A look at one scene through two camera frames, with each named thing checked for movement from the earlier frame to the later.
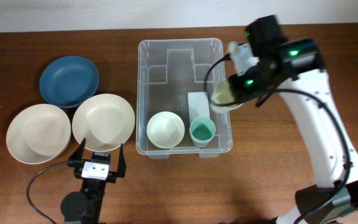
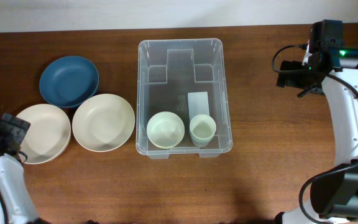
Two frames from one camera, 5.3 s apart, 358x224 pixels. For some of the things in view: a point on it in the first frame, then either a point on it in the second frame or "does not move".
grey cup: [200, 144] does not move
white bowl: [165, 130] does not move
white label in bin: [198, 104] does not move
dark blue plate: [66, 81] does not move
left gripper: [111, 175] -> [16, 126]
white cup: [223, 98] -> [202, 127]
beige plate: [38, 133] does not move
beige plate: [106, 121] does not move
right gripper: [240, 94] -> [291, 81]
